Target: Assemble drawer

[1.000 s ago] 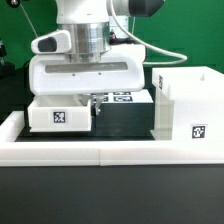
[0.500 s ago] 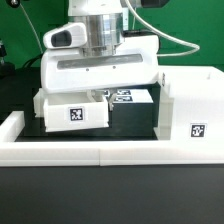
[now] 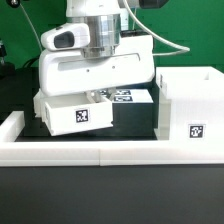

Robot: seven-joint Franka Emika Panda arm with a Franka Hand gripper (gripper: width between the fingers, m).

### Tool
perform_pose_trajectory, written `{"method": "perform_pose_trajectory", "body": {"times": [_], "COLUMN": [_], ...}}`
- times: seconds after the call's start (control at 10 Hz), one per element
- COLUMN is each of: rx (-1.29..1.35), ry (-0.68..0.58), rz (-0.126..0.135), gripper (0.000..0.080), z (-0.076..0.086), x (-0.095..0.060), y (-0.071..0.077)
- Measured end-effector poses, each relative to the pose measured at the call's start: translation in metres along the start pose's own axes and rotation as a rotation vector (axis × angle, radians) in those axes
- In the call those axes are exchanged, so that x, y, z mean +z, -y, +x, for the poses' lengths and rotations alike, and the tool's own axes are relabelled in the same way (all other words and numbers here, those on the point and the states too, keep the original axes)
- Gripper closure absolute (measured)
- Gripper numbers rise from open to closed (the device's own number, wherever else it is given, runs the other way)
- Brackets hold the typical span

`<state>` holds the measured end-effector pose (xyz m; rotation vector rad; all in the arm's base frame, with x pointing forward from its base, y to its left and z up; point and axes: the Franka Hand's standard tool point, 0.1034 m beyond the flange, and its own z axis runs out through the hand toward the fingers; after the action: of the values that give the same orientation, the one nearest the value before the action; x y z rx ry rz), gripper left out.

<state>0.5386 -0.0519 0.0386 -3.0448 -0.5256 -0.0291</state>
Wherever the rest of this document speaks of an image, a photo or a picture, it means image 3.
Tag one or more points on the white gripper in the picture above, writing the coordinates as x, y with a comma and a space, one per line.
68, 72

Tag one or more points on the white front drawer tray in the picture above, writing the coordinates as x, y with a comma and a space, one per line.
75, 113

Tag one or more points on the white drawer tray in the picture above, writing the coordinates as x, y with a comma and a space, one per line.
39, 106
75, 113

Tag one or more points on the white drawer cabinet box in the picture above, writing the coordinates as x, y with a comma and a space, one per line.
191, 103

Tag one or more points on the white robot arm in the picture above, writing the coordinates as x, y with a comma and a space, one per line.
93, 50

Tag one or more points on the white rear drawer tray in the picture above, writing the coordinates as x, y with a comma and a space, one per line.
39, 106

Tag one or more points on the fiducial marker sheet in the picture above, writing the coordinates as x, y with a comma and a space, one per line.
132, 96

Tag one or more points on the white foam border frame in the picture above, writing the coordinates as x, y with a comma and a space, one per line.
100, 153

